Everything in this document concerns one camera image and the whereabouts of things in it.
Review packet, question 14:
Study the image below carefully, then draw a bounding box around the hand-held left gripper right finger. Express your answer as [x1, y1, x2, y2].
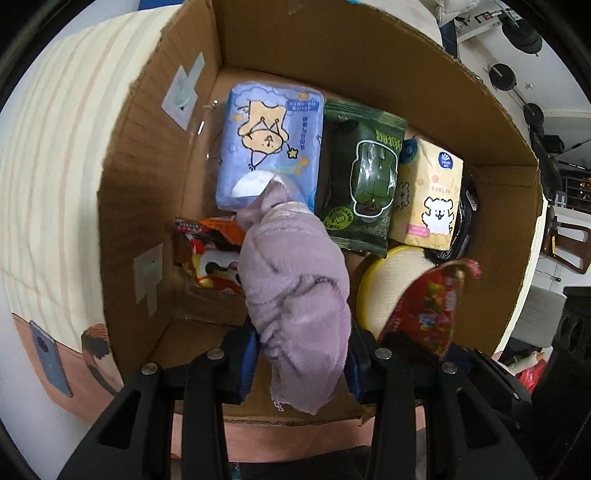
[344, 330, 539, 480]

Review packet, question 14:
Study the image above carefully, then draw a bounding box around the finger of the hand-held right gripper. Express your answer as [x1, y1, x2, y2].
[450, 344, 532, 409]

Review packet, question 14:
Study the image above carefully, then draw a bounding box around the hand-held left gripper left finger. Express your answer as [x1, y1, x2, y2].
[58, 323, 260, 480]

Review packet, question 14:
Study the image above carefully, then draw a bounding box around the purple fleece cloth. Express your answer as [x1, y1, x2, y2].
[235, 181, 352, 415]

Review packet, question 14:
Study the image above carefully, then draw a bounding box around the red snack packet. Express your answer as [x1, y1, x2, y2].
[379, 259, 482, 360]

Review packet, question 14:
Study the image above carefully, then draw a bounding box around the orange cartoon snack packet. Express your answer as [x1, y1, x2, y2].
[174, 215, 247, 294]

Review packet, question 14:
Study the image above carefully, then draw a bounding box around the yellow round sponge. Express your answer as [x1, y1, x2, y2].
[355, 246, 437, 340]

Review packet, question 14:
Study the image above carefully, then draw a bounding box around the black packet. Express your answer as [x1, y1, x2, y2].
[422, 166, 481, 266]

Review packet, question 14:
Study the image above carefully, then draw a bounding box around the yellow tissue pack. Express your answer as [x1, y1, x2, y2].
[388, 137, 464, 252]

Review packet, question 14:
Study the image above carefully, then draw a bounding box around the green snack packet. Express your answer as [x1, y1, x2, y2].
[315, 98, 409, 258]

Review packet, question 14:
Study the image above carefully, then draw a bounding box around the blue tissue pack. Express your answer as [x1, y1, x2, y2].
[215, 83, 325, 214]

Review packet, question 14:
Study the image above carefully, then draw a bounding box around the cardboard box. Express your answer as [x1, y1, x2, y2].
[97, 0, 543, 425]

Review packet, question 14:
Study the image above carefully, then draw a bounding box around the red plastic bag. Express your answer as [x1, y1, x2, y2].
[517, 360, 548, 393]

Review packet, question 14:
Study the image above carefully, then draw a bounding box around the white goose plush toy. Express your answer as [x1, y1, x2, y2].
[505, 351, 548, 374]

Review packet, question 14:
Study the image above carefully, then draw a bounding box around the dark wooden chair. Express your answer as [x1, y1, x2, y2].
[542, 205, 591, 275]

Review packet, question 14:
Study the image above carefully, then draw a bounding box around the barbell with small plates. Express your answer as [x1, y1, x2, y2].
[489, 65, 546, 125]

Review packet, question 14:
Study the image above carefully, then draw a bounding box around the barbell with large plates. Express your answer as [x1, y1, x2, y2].
[501, 16, 543, 56]

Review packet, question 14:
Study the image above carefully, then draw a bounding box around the white puffer jacket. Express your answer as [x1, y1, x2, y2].
[422, 0, 490, 26]

